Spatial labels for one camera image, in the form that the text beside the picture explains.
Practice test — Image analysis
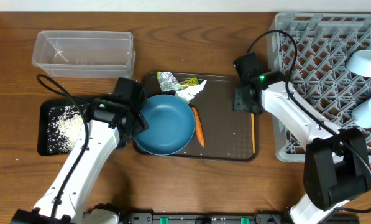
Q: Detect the light blue cup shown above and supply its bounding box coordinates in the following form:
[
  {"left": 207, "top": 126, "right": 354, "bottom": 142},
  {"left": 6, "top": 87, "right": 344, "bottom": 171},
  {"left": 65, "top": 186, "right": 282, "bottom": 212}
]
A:
[{"left": 351, "top": 98, "right": 371, "bottom": 129}]

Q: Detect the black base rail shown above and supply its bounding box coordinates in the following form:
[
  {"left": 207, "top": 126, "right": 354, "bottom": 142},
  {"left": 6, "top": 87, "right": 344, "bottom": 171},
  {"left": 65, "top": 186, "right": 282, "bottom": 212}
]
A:
[{"left": 85, "top": 203, "right": 360, "bottom": 224}]

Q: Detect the brown serving tray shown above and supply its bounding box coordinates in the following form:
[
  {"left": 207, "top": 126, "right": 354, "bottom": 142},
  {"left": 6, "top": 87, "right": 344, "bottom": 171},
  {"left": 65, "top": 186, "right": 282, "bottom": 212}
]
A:
[{"left": 142, "top": 72, "right": 258, "bottom": 161}]

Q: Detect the crumpled white tissue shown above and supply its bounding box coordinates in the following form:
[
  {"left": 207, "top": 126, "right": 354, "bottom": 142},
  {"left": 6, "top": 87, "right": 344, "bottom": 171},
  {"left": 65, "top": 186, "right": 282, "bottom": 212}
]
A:
[{"left": 175, "top": 80, "right": 207, "bottom": 104}]

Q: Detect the black waste tray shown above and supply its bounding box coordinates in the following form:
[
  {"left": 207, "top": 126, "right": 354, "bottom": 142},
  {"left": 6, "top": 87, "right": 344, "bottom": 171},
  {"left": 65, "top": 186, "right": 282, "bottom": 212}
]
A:
[{"left": 37, "top": 99, "right": 89, "bottom": 156}]

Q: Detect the orange carrot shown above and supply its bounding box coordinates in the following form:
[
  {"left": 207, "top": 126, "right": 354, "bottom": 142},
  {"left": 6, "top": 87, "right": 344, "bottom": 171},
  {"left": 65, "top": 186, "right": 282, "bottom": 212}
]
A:
[{"left": 191, "top": 106, "right": 205, "bottom": 147}]

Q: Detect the grey dishwasher rack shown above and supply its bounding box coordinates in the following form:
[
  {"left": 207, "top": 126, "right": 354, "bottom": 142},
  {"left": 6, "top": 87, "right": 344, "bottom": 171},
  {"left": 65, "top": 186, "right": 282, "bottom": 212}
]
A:
[{"left": 266, "top": 12, "right": 371, "bottom": 164}]

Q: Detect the wooden chopstick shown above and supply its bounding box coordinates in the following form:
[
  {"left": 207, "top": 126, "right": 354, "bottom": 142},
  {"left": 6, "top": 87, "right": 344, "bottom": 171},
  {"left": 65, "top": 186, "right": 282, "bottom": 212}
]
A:
[{"left": 250, "top": 113, "right": 255, "bottom": 154}]

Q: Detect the green snack wrapper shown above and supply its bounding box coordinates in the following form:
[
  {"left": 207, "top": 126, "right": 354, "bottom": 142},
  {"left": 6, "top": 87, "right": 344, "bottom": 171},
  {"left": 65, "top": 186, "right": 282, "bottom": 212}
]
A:
[{"left": 180, "top": 77, "right": 199, "bottom": 87}]

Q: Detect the clear plastic bin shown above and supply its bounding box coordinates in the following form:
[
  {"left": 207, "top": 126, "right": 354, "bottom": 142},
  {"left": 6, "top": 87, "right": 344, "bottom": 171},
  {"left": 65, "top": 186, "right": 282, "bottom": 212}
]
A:
[{"left": 32, "top": 30, "right": 135, "bottom": 78}]

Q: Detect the dark blue plate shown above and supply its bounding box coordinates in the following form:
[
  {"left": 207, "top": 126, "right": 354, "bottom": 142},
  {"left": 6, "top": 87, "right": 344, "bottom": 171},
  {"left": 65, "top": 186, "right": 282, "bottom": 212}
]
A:
[{"left": 134, "top": 95, "right": 195, "bottom": 156}]

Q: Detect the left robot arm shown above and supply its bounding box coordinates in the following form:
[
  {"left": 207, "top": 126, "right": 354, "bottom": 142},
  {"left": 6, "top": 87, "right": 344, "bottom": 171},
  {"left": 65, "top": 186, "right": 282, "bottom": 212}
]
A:
[{"left": 11, "top": 77, "right": 149, "bottom": 223}]

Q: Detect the right black cable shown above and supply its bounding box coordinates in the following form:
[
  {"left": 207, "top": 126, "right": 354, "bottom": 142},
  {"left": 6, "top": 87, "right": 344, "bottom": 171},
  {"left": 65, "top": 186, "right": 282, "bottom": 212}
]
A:
[{"left": 246, "top": 29, "right": 371, "bottom": 214}]

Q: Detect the light blue bowl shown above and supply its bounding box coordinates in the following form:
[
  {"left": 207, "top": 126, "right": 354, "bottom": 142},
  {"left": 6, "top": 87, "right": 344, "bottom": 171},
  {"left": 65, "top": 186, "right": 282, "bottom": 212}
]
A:
[{"left": 346, "top": 50, "right": 371, "bottom": 78}]

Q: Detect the crumpled foil wrapper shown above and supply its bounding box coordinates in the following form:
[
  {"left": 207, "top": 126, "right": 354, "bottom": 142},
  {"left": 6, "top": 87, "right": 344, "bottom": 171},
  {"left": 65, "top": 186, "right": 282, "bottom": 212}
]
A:
[{"left": 157, "top": 72, "right": 180, "bottom": 92}]

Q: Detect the white rice pile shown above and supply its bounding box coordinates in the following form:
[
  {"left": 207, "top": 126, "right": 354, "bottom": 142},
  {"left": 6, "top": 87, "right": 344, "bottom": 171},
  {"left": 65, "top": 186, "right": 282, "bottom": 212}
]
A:
[{"left": 47, "top": 105, "right": 83, "bottom": 155}]

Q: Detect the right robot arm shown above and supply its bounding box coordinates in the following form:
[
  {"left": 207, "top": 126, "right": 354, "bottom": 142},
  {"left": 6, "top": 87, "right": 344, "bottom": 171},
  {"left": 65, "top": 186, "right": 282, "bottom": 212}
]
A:
[{"left": 234, "top": 53, "right": 371, "bottom": 223}]

